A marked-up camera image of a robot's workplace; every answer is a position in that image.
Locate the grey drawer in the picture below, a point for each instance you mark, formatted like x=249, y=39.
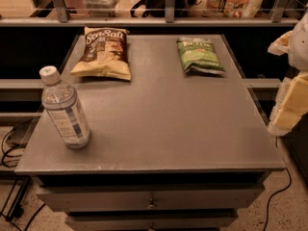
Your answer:
x=151, y=221
x=148, y=198

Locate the lower grey drawer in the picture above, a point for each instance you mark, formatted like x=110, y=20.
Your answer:
x=151, y=221

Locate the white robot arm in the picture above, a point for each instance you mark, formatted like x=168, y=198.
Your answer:
x=298, y=54

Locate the grey metal shelf rail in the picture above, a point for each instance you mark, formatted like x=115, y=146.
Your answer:
x=50, y=13

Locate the sea salt chip bag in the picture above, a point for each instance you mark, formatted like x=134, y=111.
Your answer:
x=105, y=54

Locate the black backpack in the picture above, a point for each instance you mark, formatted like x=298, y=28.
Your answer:
x=158, y=8

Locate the green jalapeno chip bag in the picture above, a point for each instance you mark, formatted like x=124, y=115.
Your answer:
x=198, y=54

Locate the clear plastic water bottle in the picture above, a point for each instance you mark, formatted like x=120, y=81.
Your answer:
x=60, y=100

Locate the grey drawer cabinet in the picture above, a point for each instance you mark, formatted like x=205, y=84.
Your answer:
x=163, y=128

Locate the upper grey drawer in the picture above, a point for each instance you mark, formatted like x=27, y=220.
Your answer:
x=148, y=198

